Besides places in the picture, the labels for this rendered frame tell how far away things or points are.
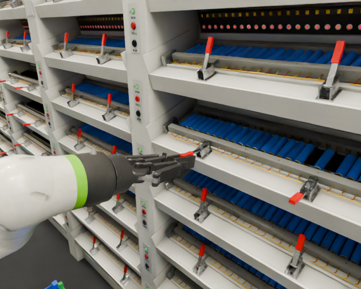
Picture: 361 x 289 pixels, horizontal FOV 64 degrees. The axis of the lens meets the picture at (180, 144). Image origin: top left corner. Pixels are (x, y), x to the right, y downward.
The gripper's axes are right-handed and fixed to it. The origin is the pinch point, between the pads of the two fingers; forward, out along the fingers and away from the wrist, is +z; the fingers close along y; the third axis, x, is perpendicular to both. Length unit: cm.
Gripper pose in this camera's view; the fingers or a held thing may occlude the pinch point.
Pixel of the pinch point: (180, 161)
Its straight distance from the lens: 67.5
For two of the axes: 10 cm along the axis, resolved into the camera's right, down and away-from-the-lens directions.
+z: 6.9, -0.8, 7.2
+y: 7.1, 2.7, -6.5
